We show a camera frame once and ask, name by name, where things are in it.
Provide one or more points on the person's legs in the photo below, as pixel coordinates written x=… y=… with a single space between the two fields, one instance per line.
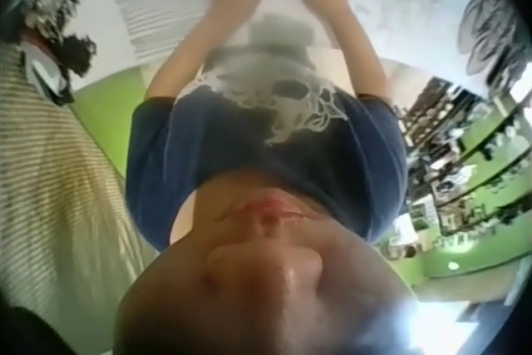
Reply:
x=280 y=37

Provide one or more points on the white crumpled cloth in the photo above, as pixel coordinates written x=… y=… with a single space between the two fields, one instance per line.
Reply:
x=399 y=6

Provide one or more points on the stack of white striped cloths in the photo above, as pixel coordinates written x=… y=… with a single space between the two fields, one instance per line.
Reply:
x=158 y=1

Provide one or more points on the black white patterned cloth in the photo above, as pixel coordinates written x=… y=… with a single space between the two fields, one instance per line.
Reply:
x=492 y=26
x=54 y=10

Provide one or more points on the grey folded cloth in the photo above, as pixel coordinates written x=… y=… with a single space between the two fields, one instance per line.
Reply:
x=47 y=74

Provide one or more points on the shelf with goods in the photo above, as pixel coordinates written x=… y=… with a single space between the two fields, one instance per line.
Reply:
x=465 y=164

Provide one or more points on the beige striped fabric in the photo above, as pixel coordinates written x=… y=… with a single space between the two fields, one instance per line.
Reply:
x=54 y=188

